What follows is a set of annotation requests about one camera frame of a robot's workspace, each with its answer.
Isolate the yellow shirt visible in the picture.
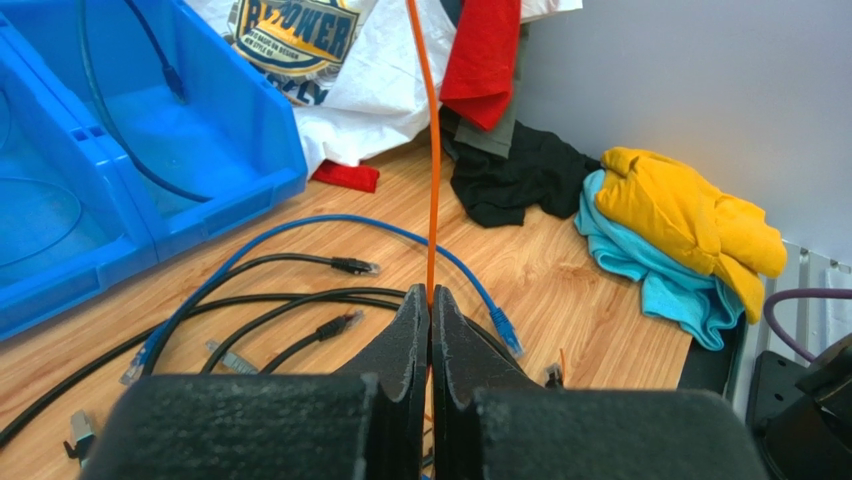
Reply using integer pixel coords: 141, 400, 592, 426
595, 147, 787, 324

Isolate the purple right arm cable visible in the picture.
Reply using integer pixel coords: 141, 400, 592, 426
762, 287, 852, 365

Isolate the blue ethernet cable right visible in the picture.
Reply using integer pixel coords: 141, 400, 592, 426
118, 212, 527, 387

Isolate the red shirt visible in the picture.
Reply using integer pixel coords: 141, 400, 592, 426
310, 0, 524, 194

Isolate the thick black cable loop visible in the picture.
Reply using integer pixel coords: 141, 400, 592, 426
0, 286, 527, 451

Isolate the olive green garment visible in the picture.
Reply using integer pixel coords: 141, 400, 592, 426
454, 24, 530, 158

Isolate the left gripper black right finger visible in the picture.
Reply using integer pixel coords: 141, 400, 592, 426
431, 286, 766, 479

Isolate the grey ethernet cable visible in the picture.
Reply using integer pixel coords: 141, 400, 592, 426
203, 338, 261, 377

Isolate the black ethernet cable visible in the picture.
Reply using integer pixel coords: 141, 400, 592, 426
142, 252, 383, 377

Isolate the teal cloth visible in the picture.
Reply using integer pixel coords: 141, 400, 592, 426
574, 171, 744, 351

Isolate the blue plastic crate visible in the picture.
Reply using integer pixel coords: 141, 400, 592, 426
1, 1, 307, 339

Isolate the white motorcycle tank top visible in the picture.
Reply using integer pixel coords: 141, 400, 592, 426
225, 0, 582, 171

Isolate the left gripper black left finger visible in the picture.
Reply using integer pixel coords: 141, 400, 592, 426
81, 285, 429, 479

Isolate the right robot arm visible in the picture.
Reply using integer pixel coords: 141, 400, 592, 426
746, 336, 851, 479

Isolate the black garment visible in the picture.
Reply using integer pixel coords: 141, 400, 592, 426
442, 115, 602, 228

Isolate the black cable in crate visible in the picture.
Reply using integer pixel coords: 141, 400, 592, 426
77, 0, 214, 205

